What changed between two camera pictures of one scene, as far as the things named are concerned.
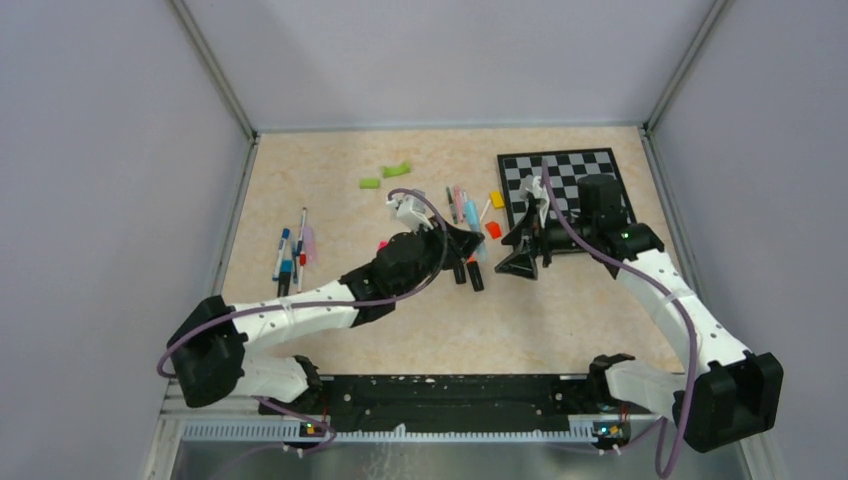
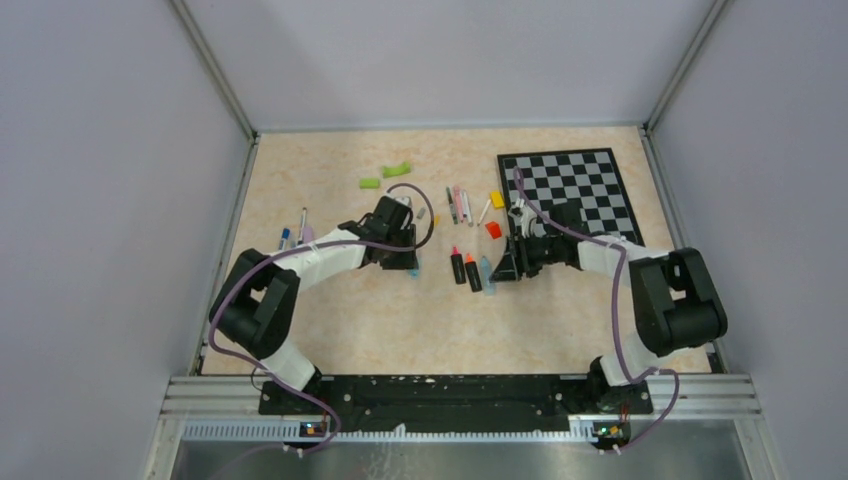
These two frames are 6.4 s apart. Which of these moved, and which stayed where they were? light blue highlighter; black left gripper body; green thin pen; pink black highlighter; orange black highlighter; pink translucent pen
Moved: light blue highlighter; black left gripper body
Stayed: pink black highlighter; green thin pen; orange black highlighter; pink translucent pen
